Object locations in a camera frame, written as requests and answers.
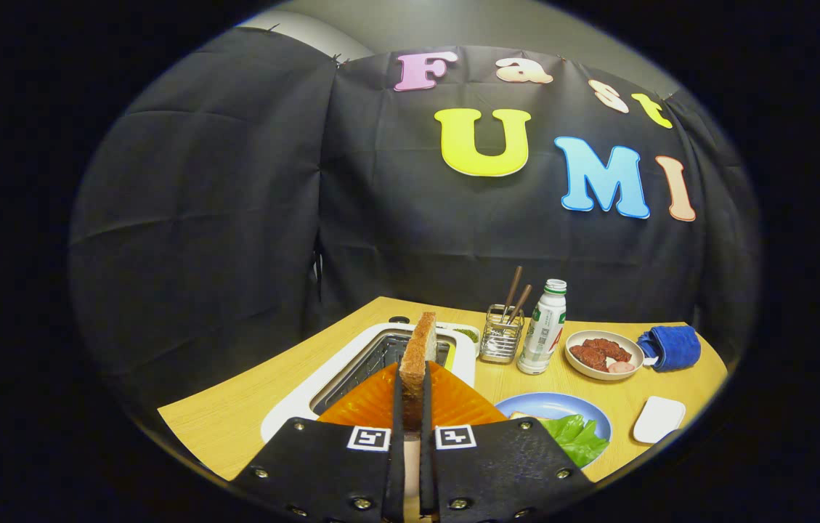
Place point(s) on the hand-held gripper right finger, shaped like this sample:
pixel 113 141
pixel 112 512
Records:
pixel 504 472

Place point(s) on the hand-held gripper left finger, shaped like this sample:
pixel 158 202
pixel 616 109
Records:
pixel 330 472

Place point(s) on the green lettuce leaf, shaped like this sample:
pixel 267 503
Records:
pixel 577 439

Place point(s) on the toasted bread slice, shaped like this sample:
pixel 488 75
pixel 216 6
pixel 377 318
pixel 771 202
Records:
pixel 418 356

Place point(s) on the white bread slice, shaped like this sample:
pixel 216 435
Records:
pixel 522 416

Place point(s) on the cream toaster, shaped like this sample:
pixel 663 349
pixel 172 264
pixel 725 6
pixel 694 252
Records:
pixel 293 407

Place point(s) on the blue round plate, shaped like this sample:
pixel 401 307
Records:
pixel 555 404

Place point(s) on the beige round plate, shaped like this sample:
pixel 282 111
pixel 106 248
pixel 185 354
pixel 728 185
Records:
pixel 584 372

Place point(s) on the white divided condiment dish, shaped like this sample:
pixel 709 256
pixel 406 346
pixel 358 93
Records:
pixel 466 334

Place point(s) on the dark red meat slice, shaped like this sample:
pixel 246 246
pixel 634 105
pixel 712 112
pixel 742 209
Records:
pixel 613 349
pixel 590 357

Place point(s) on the white bottle with green cap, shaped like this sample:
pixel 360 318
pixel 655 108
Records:
pixel 544 327

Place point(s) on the pink ham slice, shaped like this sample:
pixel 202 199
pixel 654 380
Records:
pixel 622 367

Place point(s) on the white square plate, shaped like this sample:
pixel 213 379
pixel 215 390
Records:
pixel 660 420

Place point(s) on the black table grommet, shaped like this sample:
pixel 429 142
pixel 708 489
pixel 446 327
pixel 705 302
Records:
pixel 399 319

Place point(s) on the brown chopstick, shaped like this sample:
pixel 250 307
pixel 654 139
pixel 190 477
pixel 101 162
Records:
pixel 513 287
pixel 522 299

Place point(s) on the blue towel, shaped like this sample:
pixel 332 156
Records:
pixel 675 349

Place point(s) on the black backdrop cloth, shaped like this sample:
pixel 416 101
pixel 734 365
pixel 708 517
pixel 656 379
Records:
pixel 235 218

